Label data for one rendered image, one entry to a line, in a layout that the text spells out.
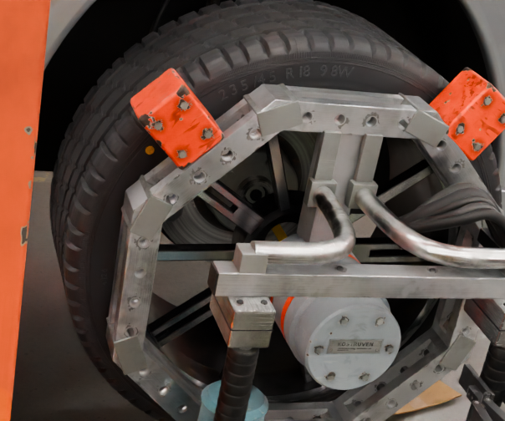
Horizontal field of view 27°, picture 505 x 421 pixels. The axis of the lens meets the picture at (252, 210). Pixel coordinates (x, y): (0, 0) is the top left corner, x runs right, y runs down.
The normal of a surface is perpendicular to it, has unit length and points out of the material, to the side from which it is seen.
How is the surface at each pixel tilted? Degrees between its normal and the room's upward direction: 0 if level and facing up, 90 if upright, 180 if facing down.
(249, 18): 17
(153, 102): 45
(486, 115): 90
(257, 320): 90
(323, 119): 90
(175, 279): 0
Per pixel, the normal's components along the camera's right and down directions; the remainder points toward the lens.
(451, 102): -0.68, -0.54
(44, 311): 0.17, -0.90
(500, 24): 0.27, 0.44
